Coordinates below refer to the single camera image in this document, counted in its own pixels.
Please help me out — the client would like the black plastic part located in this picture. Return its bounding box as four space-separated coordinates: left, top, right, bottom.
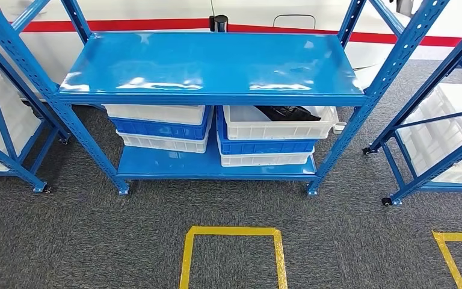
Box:
254 105 322 122

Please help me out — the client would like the blue metal shelf rack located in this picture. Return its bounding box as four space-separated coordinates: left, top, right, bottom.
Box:
0 23 71 195
362 11 462 207
0 0 451 197

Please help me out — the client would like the blue plastic bin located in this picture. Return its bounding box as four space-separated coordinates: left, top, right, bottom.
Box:
109 105 212 141
216 107 319 155

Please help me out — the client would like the red barrier belt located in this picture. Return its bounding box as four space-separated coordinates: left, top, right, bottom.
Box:
0 17 462 49

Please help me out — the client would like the large white plastic bin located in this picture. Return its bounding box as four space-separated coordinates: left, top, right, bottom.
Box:
396 82 462 185
0 72 43 172

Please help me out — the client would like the black stanchion post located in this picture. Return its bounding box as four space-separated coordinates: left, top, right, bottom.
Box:
209 14 229 34

